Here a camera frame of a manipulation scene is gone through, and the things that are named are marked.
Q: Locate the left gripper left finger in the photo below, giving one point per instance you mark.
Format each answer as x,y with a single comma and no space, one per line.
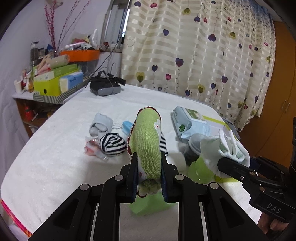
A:
122,188

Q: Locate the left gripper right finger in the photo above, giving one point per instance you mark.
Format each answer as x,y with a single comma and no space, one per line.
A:
173,184

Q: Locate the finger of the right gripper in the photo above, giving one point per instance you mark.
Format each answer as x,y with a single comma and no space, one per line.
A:
234,169

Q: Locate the white mint sock bundle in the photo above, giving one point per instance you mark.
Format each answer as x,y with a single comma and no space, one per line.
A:
214,148

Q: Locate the black white striped sock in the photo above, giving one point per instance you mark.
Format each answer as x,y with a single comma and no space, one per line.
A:
163,145
112,144

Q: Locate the red snack plastic packet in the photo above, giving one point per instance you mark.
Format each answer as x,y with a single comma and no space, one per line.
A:
92,148

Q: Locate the green rabbit towel roll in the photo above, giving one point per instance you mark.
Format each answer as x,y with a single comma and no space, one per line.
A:
144,140

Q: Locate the right hand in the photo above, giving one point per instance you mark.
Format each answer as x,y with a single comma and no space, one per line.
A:
266,223

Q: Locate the white box green rim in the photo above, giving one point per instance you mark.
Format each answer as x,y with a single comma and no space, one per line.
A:
155,203

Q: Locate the green plastic lid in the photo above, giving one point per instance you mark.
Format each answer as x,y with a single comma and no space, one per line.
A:
199,172

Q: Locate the round grey lidded container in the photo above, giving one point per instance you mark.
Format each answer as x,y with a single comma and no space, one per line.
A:
193,150

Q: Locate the wooden wardrobe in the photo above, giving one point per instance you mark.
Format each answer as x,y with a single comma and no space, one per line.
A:
270,135

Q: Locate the white plush bed cover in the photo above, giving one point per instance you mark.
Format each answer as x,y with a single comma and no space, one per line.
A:
83,143

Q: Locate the blue face mask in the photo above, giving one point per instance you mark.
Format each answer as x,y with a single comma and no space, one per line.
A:
125,126

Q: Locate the blue wet wipes pack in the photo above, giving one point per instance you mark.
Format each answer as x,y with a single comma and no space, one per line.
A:
188,122

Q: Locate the grey sock bundle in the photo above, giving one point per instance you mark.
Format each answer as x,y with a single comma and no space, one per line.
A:
101,125

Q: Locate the black grey VR headset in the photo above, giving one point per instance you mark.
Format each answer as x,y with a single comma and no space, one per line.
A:
105,84

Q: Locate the striped storage tray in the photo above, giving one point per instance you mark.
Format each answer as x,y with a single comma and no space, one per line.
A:
62,98

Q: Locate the heart pattern cream curtain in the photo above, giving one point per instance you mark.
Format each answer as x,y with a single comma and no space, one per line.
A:
217,52

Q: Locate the green cardboard box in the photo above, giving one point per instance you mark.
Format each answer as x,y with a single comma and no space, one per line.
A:
48,83

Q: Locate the orange tray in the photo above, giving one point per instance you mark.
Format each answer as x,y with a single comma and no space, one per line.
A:
81,55

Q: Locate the dark glass jar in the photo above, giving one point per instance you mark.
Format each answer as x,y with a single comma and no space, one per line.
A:
34,56

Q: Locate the pink dried flower branches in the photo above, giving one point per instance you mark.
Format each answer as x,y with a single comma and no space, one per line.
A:
66,20

